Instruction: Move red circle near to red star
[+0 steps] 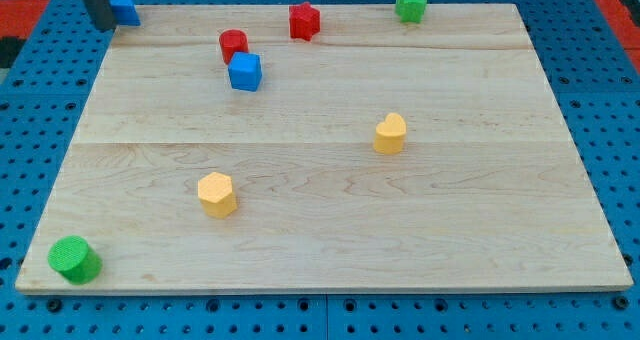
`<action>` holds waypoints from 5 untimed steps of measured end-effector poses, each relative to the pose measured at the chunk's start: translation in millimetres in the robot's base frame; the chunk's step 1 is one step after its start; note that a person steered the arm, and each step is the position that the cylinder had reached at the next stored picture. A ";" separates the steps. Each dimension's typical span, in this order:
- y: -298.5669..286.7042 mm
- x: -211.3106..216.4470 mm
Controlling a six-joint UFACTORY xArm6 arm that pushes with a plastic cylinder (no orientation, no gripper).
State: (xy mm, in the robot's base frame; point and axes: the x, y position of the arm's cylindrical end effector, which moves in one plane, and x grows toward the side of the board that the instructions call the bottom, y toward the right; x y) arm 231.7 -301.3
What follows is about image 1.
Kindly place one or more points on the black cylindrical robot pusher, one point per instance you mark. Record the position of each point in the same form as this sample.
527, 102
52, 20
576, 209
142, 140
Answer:
101, 14

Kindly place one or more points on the yellow hexagon block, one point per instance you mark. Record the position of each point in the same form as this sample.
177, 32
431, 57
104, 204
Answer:
216, 195

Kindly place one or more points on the blue cube block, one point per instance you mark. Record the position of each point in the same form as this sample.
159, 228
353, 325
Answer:
245, 72

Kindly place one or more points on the red cylinder block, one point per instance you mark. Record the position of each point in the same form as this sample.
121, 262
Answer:
232, 41

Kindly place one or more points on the red star block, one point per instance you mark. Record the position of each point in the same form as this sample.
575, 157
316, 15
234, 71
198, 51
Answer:
304, 21

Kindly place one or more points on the blue triangle block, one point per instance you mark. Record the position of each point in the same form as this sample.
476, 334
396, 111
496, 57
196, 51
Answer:
125, 12

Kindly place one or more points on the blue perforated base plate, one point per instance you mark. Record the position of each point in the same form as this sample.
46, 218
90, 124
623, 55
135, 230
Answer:
597, 87

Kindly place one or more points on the yellow heart block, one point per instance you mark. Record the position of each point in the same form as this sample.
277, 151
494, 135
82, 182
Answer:
390, 134

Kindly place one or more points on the green star block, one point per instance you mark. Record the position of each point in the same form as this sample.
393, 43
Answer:
410, 10

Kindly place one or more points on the green cylinder block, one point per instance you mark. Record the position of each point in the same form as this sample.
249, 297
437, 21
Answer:
75, 260

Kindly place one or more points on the light wooden board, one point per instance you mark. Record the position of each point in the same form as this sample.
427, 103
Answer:
488, 195

